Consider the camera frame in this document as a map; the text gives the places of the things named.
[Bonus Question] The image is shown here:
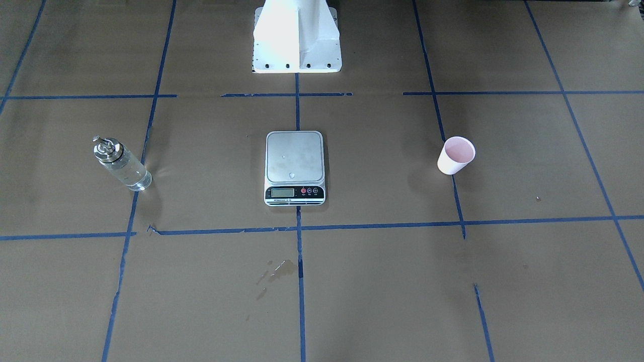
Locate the pink paper cup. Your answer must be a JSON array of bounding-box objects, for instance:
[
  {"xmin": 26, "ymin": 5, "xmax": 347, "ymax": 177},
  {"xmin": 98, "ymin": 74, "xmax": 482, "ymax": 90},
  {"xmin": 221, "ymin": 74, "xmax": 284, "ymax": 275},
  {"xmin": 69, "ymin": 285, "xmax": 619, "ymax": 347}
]
[{"xmin": 437, "ymin": 137, "xmax": 476, "ymax": 175}]

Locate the clear glass sauce bottle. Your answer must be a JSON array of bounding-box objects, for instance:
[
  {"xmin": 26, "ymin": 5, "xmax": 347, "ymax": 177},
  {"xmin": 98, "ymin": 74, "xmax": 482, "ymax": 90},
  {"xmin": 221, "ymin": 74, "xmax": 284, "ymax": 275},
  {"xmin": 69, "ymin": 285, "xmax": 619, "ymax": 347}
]
[{"xmin": 93, "ymin": 135, "xmax": 153, "ymax": 192}]

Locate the silver digital kitchen scale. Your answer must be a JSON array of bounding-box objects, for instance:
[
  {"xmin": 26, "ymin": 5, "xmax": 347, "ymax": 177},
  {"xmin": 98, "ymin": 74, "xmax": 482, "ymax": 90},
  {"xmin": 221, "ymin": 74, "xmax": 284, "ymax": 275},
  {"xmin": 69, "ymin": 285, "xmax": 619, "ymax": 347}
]
[{"xmin": 264, "ymin": 131, "xmax": 327, "ymax": 207}]

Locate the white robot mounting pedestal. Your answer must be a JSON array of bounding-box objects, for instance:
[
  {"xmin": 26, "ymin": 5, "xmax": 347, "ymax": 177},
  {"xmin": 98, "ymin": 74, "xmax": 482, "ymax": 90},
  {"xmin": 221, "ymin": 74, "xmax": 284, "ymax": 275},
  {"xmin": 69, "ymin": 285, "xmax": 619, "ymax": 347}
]
[{"xmin": 252, "ymin": 1, "xmax": 343, "ymax": 74}]

